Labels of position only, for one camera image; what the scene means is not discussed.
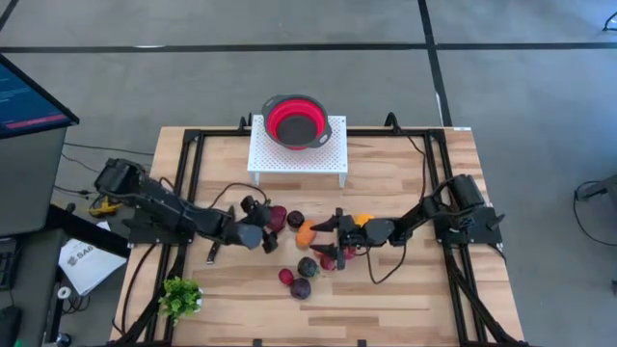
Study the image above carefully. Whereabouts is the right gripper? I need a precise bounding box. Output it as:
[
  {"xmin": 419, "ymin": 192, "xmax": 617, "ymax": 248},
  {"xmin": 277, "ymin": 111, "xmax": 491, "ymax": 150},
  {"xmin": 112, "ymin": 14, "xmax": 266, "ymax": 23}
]
[{"xmin": 309, "ymin": 207, "xmax": 370, "ymax": 271}]

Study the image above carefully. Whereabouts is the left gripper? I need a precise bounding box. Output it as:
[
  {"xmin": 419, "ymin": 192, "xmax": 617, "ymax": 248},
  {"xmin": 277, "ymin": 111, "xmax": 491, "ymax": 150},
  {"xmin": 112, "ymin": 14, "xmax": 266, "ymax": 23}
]
[{"xmin": 239, "ymin": 194, "xmax": 281, "ymax": 255}]

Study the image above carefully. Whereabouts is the red and yellow peach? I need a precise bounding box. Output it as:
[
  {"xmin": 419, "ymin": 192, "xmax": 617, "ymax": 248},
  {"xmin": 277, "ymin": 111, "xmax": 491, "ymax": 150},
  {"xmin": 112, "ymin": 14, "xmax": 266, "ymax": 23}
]
[{"xmin": 267, "ymin": 205, "xmax": 289, "ymax": 233}]

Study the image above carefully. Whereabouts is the orange fruit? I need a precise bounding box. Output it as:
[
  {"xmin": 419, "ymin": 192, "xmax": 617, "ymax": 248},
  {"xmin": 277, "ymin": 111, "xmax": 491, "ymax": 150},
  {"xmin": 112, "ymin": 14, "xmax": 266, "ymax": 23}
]
[{"xmin": 295, "ymin": 220, "xmax": 318, "ymax": 250}]

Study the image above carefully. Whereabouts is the dark purple round fruit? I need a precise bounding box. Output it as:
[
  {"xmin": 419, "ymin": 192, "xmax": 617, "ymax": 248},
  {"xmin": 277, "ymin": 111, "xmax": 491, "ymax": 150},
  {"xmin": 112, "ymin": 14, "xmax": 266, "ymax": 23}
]
[{"xmin": 296, "ymin": 255, "xmax": 320, "ymax": 280}]

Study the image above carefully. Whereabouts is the black knife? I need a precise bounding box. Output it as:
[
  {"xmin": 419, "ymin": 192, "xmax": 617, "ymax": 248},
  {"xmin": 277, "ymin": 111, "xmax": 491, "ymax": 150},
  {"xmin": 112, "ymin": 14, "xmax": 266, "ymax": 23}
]
[{"xmin": 205, "ymin": 205, "xmax": 236, "ymax": 265}]

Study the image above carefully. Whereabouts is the purple cabbage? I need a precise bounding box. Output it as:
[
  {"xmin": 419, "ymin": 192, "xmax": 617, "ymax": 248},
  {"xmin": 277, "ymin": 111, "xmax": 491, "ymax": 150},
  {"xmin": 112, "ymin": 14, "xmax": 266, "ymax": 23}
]
[{"xmin": 289, "ymin": 278, "xmax": 313, "ymax": 301}]

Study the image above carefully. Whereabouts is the white perforated shelf riser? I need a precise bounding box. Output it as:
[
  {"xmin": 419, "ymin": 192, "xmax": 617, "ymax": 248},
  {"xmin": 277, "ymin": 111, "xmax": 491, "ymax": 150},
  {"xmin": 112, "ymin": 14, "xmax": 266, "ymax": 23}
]
[{"xmin": 247, "ymin": 114, "xmax": 349, "ymax": 189}]

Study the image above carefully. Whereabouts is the red collapsible bowl grey rim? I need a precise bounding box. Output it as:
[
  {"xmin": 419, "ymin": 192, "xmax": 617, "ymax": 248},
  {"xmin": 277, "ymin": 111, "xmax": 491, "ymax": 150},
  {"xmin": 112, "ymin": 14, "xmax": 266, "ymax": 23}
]
[{"xmin": 260, "ymin": 93, "xmax": 334, "ymax": 151}]

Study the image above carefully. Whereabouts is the green plant in white pot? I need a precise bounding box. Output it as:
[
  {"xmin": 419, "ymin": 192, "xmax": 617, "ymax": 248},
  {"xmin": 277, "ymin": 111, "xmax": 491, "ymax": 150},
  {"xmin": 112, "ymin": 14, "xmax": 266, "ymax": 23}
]
[{"xmin": 157, "ymin": 276, "xmax": 204, "ymax": 327}]

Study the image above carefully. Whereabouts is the yellow tool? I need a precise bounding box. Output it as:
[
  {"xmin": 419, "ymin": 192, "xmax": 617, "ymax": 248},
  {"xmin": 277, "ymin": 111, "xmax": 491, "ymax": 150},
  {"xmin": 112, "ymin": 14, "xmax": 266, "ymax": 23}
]
[{"xmin": 89, "ymin": 200, "xmax": 124, "ymax": 218}]

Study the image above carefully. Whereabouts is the white paper sheet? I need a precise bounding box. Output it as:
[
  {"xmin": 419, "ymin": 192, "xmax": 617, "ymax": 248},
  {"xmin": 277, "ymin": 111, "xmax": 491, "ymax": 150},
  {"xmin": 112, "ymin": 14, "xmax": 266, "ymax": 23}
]
[{"xmin": 57, "ymin": 235, "xmax": 127, "ymax": 297}]

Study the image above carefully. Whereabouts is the black desk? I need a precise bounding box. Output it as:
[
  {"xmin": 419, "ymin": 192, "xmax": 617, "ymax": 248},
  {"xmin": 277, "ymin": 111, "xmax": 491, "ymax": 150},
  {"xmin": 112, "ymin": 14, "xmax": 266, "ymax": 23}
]
[{"xmin": 0, "ymin": 204, "xmax": 132, "ymax": 347}]

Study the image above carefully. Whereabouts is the black keyboard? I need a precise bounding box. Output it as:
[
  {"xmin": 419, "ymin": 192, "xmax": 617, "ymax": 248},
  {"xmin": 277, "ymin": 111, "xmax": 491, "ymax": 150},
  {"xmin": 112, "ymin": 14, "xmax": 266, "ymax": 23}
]
[{"xmin": 0, "ymin": 238, "xmax": 18, "ymax": 290}]

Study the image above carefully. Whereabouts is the black computer monitor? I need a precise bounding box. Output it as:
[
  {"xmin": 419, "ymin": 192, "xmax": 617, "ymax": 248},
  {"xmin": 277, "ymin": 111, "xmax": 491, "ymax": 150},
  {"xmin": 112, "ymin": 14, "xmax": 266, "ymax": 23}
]
[{"xmin": 0, "ymin": 53, "xmax": 81, "ymax": 141}]

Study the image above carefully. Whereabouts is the black computer mouse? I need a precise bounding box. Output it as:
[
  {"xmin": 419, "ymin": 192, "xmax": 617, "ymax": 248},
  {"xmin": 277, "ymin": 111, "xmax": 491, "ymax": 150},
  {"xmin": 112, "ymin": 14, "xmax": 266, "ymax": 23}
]
[{"xmin": 0, "ymin": 306, "xmax": 23, "ymax": 347}]

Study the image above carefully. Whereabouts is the grey chair base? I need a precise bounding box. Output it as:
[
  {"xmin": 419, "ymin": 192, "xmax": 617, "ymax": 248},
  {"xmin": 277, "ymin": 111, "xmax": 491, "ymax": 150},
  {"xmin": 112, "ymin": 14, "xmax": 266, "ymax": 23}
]
[{"xmin": 576, "ymin": 173, "xmax": 617, "ymax": 203}]

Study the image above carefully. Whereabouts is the black cable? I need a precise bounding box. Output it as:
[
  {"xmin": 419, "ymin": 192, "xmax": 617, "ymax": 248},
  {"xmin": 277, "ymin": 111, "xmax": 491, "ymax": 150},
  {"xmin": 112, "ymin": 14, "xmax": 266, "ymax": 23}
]
[
  {"xmin": 119, "ymin": 242, "xmax": 160, "ymax": 336},
  {"xmin": 403, "ymin": 133, "xmax": 430, "ymax": 203},
  {"xmin": 62, "ymin": 141, "xmax": 155, "ymax": 158},
  {"xmin": 572, "ymin": 180, "xmax": 617, "ymax": 248},
  {"xmin": 364, "ymin": 240, "xmax": 409, "ymax": 285},
  {"xmin": 206, "ymin": 181, "xmax": 270, "ymax": 211}
]

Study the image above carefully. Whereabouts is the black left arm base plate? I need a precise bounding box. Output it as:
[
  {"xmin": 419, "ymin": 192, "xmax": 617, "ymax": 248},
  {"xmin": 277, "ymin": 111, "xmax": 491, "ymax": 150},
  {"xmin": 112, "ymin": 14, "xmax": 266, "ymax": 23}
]
[{"xmin": 127, "ymin": 206, "xmax": 197, "ymax": 246}]

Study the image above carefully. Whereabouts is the black aluminium frame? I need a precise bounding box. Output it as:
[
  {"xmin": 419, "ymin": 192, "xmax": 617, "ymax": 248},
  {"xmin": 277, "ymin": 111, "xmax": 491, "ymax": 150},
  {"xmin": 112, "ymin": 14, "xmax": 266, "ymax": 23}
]
[{"xmin": 108, "ymin": 111, "xmax": 531, "ymax": 347}]

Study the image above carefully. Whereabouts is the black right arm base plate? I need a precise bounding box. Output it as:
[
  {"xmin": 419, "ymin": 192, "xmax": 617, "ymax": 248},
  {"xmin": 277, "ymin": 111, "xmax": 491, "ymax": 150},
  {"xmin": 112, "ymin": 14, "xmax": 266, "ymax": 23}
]
[{"xmin": 436, "ymin": 205, "xmax": 503, "ymax": 246}]

